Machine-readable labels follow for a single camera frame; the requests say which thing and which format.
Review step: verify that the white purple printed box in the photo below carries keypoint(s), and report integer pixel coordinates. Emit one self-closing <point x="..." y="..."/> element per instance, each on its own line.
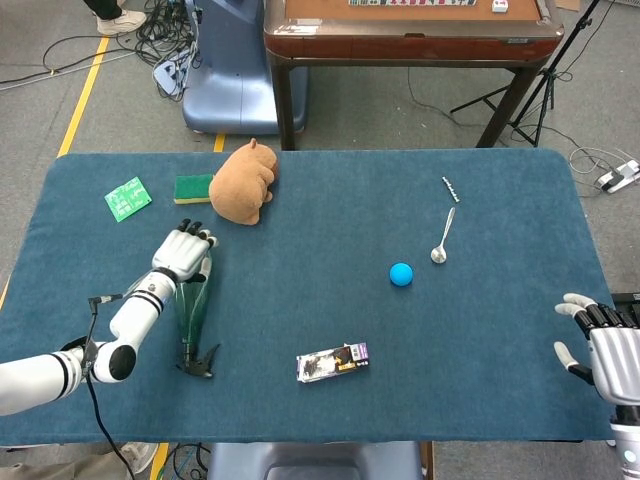
<point x="330" y="363"/>

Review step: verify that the black tripod stand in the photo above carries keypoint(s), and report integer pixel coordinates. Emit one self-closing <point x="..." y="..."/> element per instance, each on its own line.
<point x="547" y="75"/>

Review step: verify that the blue table cloth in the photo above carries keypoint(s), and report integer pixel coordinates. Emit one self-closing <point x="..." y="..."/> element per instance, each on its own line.
<point x="325" y="310"/>

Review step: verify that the white sneaker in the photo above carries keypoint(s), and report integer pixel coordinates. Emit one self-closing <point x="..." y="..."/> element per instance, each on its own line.
<point x="120" y="22"/>

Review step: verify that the grey blue robot chassis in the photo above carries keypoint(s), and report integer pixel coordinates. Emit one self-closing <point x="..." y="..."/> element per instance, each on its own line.
<point x="310" y="462"/>

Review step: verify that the green yellow sponge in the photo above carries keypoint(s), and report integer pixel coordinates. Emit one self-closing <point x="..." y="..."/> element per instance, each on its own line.
<point x="190" y="186"/>

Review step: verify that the brown plush capybara toy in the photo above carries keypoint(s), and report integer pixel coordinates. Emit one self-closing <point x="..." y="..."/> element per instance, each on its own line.
<point x="240" y="187"/>

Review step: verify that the green transparent spray bottle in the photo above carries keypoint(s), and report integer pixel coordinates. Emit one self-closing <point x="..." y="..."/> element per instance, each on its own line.
<point x="192" y="310"/>

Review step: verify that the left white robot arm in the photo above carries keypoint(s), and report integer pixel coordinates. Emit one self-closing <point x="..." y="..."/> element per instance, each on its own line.
<point x="132" y="312"/>

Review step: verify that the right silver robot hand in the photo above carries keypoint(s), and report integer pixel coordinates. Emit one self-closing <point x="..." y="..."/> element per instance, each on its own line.
<point x="617" y="360"/>

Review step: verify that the white power strip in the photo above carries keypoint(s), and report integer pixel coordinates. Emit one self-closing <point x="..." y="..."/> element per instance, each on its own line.
<point x="620" y="177"/>

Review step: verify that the person leg khaki trousers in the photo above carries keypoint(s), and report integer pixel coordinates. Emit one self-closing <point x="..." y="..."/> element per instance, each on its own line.
<point x="65" y="467"/>

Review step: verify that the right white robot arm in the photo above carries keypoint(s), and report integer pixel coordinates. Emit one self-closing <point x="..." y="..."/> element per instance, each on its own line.
<point x="629" y="445"/>

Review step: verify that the single white mahjong tile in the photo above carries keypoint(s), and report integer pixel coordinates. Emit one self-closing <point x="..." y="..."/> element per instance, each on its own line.
<point x="500" y="6"/>

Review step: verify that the brown mahjong table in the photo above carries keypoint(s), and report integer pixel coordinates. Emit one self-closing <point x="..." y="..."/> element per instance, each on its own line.
<point x="410" y="45"/>

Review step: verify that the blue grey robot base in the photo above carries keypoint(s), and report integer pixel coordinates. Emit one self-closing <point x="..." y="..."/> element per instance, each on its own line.
<point x="225" y="80"/>

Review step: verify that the blue ball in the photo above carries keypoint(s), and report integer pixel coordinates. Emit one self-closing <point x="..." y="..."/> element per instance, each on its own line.
<point x="401" y="274"/>

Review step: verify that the black device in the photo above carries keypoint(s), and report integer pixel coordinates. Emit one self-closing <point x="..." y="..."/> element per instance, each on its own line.
<point x="627" y="302"/>

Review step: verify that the green circuit board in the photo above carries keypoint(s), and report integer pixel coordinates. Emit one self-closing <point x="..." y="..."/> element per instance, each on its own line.
<point x="127" y="199"/>

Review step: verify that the row of mahjong tiles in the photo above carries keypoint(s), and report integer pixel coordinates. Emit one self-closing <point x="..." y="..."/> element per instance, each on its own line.
<point x="410" y="2"/>

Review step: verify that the silver metal spoon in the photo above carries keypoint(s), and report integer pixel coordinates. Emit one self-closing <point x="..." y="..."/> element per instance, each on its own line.
<point x="439" y="255"/>

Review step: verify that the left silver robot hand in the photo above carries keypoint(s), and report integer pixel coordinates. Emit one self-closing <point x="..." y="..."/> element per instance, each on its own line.
<point x="182" y="250"/>

